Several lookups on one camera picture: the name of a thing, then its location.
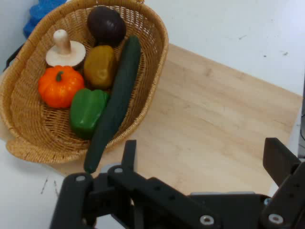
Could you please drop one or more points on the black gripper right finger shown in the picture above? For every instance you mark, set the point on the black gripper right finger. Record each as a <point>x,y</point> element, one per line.
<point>281,162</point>

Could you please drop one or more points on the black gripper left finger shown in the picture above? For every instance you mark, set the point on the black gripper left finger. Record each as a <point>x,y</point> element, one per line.
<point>147,198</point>

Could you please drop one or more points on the dark green toy cucumber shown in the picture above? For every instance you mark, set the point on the dark green toy cucumber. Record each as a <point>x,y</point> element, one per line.
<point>124,88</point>

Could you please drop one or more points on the light wooden cutting board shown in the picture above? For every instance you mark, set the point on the light wooden cutting board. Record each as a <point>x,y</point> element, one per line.
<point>209,119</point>

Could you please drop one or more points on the green toy bell pepper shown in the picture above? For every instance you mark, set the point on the green toy bell pepper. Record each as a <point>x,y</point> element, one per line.
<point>87,112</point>

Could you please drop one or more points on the brown toy potato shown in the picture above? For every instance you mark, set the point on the brown toy potato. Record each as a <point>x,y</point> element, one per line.
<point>100,66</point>

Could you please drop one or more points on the woven wicker basket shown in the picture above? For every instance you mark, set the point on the woven wicker basket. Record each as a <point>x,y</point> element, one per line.
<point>28,124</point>

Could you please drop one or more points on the orange toy pumpkin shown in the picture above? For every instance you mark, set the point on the orange toy pumpkin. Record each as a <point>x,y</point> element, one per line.
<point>60,87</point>

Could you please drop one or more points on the white toy mushroom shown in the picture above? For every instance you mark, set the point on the white toy mushroom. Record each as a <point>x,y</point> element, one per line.
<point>64,53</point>

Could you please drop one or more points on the dark purple toy onion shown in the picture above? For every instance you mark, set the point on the dark purple toy onion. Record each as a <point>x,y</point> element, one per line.
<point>106,25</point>

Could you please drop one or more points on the blue textured object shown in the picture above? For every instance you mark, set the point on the blue textured object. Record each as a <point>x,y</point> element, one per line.
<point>38,12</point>

